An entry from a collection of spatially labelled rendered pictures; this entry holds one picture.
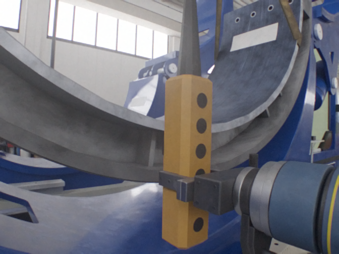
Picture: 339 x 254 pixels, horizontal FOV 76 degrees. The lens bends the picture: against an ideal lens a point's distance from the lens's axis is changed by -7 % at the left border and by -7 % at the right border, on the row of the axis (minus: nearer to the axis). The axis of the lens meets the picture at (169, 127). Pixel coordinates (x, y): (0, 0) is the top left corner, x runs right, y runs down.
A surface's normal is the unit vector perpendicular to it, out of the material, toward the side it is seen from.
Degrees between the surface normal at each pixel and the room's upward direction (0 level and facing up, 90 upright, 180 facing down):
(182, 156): 90
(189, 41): 86
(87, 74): 90
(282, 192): 65
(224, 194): 90
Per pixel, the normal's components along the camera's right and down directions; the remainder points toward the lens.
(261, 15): -0.77, -0.16
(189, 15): -0.09, -0.07
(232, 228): 0.64, 0.01
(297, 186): -0.61, -0.61
